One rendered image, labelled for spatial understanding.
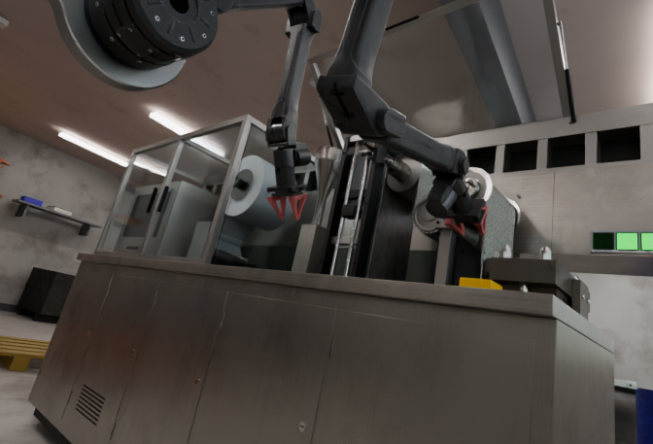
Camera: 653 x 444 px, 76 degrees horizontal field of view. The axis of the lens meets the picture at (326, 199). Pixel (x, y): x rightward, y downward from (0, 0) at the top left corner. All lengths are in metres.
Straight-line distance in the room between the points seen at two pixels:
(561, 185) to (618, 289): 5.96
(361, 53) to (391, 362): 0.68
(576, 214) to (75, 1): 1.44
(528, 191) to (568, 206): 0.14
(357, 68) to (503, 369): 0.62
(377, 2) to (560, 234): 1.08
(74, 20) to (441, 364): 0.89
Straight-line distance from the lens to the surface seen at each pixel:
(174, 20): 0.64
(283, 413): 1.24
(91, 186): 9.73
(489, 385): 0.94
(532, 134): 1.76
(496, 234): 1.37
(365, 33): 0.70
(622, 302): 7.51
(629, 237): 1.54
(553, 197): 1.63
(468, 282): 0.97
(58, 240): 9.50
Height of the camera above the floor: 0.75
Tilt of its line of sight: 18 degrees up
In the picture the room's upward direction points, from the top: 12 degrees clockwise
